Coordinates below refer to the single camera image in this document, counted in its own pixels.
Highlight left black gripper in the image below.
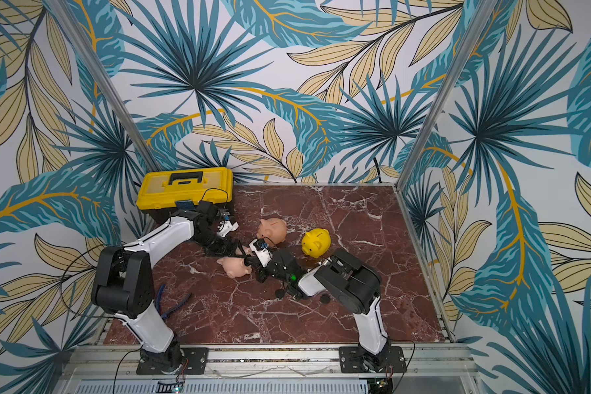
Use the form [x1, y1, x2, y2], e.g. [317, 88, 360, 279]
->
[192, 228, 247, 259]

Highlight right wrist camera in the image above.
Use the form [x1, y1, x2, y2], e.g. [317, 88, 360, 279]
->
[250, 239, 273, 268]

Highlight aluminium front rail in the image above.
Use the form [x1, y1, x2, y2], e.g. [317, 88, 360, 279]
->
[61, 342, 479, 381]

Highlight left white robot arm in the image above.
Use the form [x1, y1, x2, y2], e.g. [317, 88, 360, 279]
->
[91, 200, 242, 374]

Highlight yellow piggy bank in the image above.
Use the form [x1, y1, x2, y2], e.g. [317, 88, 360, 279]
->
[301, 228, 332, 259]

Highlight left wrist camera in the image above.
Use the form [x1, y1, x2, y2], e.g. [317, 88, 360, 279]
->
[217, 217, 239, 238]

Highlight blue handled pliers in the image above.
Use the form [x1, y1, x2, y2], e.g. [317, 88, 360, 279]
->
[154, 283, 193, 321]

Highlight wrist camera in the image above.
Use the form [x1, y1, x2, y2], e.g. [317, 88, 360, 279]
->
[217, 217, 239, 238]
[250, 239, 273, 268]

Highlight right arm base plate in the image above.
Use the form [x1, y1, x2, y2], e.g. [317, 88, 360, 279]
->
[339, 346, 407, 374]

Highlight yellow black toolbox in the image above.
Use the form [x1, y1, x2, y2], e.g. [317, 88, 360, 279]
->
[136, 167, 234, 223]

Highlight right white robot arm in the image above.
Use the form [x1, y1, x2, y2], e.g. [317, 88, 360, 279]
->
[244, 241, 391, 372]

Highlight pink piggy bank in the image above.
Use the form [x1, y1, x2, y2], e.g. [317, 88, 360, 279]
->
[217, 257, 252, 279]
[257, 218, 287, 245]

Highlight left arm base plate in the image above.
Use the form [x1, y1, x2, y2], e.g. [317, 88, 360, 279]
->
[136, 346, 208, 375]

